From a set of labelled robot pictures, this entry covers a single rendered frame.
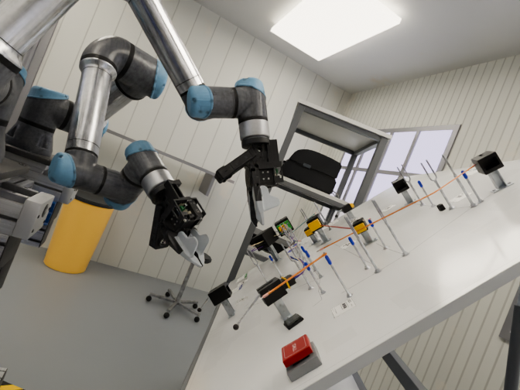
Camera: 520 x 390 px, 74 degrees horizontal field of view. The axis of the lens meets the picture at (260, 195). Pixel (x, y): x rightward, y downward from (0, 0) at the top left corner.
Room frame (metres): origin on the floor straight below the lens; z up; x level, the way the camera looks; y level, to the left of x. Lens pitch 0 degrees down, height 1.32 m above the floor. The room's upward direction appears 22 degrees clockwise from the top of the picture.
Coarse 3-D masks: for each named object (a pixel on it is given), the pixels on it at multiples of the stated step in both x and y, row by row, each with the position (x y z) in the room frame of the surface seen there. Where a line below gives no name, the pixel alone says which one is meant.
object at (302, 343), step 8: (304, 336) 0.58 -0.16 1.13; (288, 344) 0.58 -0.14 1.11; (296, 344) 0.56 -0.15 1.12; (304, 344) 0.55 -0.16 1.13; (288, 352) 0.55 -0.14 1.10; (296, 352) 0.54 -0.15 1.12; (304, 352) 0.54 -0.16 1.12; (312, 352) 0.54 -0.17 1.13; (288, 360) 0.54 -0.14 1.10; (296, 360) 0.54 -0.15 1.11
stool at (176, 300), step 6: (204, 258) 3.18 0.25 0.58; (210, 258) 3.30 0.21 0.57; (192, 264) 3.27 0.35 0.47; (186, 276) 3.27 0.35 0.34; (186, 282) 3.28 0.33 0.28; (180, 288) 3.27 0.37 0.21; (150, 294) 3.20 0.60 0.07; (156, 294) 3.24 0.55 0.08; (168, 294) 3.48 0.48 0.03; (180, 294) 3.27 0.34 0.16; (150, 300) 3.21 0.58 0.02; (168, 300) 3.25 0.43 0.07; (174, 300) 3.27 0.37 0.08; (180, 300) 3.33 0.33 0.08; (186, 300) 3.39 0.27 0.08; (192, 300) 3.44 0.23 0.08; (174, 306) 3.15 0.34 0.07; (186, 306) 3.24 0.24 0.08; (168, 312) 3.02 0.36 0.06; (192, 312) 3.20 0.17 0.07; (198, 318) 3.18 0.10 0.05
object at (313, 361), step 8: (312, 344) 0.58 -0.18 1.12; (304, 360) 0.54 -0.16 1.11; (312, 360) 0.53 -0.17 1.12; (320, 360) 0.54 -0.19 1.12; (288, 368) 0.55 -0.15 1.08; (296, 368) 0.53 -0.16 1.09; (304, 368) 0.53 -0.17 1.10; (312, 368) 0.53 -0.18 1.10; (288, 376) 0.53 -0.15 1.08; (296, 376) 0.53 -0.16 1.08
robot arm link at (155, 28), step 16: (128, 0) 0.83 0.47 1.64; (144, 0) 0.82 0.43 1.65; (160, 0) 0.85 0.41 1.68; (144, 16) 0.83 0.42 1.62; (160, 16) 0.84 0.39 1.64; (160, 32) 0.84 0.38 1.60; (176, 32) 0.87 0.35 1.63; (160, 48) 0.86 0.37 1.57; (176, 48) 0.86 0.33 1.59; (176, 64) 0.87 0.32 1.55; (192, 64) 0.89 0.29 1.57; (176, 80) 0.89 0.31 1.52; (192, 80) 0.89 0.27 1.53
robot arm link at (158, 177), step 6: (150, 174) 0.83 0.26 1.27; (156, 174) 0.83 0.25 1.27; (162, 174) 0.83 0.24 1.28; (168, 174) 0.85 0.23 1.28; (144, 180) 0.83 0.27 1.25; (150, 180) 0.82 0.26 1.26; (156, 180) 0.82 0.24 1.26; (162, 180) 0.82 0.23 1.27; (144, 186) 0.83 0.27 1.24; (150, 186) 0.82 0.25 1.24; (156, 186) 0.82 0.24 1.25; (150, 192) 0.82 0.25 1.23
